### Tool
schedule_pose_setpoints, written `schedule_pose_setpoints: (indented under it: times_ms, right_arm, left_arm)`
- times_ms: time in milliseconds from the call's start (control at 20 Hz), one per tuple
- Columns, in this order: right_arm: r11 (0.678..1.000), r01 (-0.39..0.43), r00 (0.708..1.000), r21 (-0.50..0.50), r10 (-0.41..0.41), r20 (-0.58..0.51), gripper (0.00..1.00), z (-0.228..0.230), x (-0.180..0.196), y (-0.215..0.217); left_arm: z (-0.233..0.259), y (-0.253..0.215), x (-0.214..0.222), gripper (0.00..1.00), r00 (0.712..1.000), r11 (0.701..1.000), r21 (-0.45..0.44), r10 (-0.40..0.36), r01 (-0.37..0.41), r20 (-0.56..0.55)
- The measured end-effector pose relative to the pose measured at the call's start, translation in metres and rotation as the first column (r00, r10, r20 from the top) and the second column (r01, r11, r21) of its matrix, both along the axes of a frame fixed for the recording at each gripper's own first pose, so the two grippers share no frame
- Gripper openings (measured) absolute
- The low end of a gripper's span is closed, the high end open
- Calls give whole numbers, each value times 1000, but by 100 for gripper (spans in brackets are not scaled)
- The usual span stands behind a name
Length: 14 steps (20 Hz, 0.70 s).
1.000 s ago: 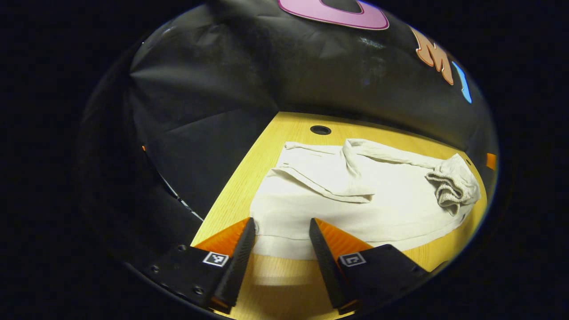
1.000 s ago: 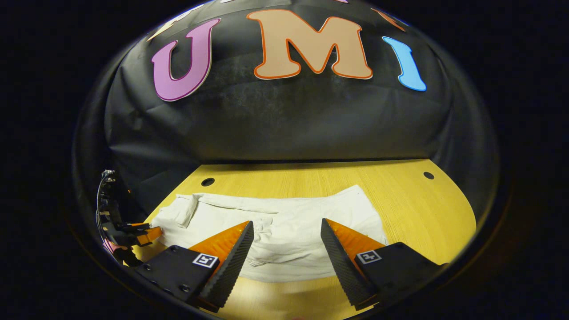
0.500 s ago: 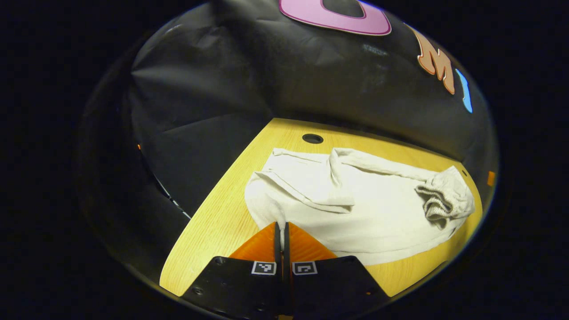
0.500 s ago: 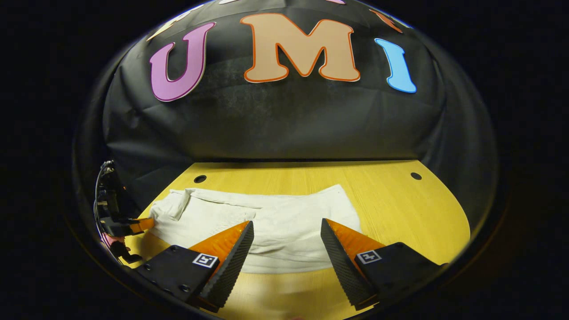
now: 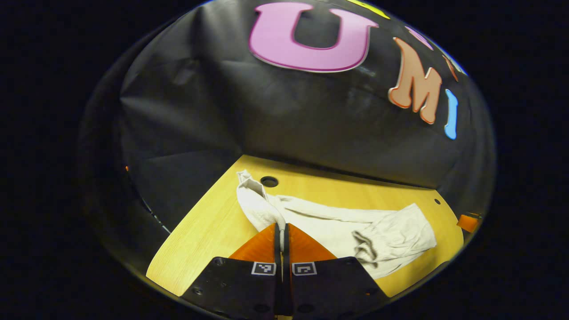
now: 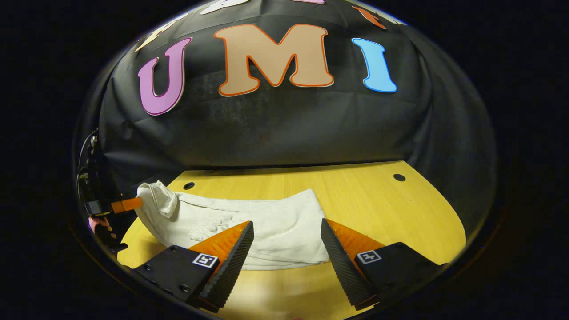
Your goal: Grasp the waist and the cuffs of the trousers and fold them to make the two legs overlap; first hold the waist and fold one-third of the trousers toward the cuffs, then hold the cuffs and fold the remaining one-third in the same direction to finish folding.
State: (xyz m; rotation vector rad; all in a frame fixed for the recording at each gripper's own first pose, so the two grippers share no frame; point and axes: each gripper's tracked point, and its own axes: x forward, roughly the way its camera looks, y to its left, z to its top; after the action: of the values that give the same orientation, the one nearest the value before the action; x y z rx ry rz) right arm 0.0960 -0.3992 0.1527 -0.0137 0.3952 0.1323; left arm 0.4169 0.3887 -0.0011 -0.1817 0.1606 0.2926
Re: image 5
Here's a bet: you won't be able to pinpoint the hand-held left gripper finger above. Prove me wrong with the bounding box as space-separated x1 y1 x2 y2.
283 223 390 318
180 223 282 318

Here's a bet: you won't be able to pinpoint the black backdrop cloth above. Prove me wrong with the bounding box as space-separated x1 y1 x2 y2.
78 0 496 267

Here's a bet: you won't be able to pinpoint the white jeans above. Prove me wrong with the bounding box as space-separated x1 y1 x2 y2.
236 170 437 280

